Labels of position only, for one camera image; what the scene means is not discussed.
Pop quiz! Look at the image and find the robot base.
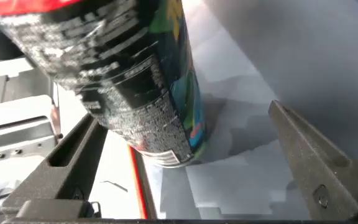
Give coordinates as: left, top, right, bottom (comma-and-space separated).
0, 18, 64, 215

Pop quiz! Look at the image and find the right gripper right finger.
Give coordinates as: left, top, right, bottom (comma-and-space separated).
268, 100, 358, 220

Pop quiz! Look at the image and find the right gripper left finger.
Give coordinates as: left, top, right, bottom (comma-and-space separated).
1, 113, 109, 220

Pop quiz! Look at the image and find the black printed can red lid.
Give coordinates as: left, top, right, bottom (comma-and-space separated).
0, 0, 208, 169

